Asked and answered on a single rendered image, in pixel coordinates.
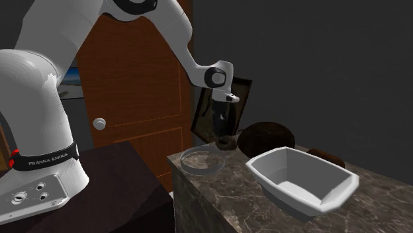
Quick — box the dark brown round loaf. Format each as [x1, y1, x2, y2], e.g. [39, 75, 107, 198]
[237, 121, 296, 159]

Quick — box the small brown ring donut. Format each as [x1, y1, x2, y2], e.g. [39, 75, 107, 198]
[214, 135, 239, 152]

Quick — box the brown oblong bread roll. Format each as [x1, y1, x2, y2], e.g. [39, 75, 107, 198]
[306, 148, 345, 169]

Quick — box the brown wooden door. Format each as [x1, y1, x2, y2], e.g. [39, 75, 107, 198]
[75, 0, 195, 193]

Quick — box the dark framed picture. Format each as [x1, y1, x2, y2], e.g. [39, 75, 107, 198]
[190, 76, 253, 144]

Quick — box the white rectangular bowl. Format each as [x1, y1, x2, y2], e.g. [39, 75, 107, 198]
[244, 146, 360, 223]

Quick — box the wall picture with blue sky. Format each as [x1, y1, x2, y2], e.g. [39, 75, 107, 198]
[57, 57, 85, 101]

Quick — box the clear glass round dish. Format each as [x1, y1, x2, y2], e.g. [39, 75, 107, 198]
[179, 146, 226, 176]

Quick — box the dark robot stand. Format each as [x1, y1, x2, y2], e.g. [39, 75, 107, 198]
[0, 140, 176, 233]

